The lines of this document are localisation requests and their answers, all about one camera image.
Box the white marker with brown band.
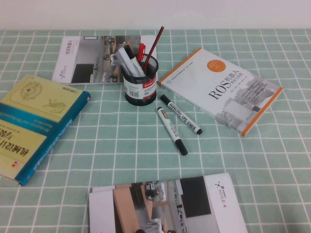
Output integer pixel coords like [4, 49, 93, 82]
[156, 106, 189, 156]

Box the black mesh pen holder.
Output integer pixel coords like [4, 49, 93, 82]
[121, 53, 159, 106]

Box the red pen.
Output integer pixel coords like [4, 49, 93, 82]
[136, 43, 147, 63]

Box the white marker with barcode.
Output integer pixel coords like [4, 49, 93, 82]
[159, 94, 204, 135]

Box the white grey marker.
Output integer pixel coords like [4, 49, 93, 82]
[114, 47, 145, 77]

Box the white marker with black cap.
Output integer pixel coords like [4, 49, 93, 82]
[122, 45, 141, 71]

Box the red black striped pencil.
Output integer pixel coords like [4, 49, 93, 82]
[142, 26, 165, 71]

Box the white orange ROS book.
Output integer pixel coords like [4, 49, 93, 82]
[158, 48, 284, 137]

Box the AgileX brochure with logo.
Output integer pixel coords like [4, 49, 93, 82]
[88, 172, 249, 233]

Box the AgileX brochure with Chinese title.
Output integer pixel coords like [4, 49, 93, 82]
[52, 34, 157, 85]

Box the yellow teal hardcover book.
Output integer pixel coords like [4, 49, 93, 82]
[0, 74, 92, 187]

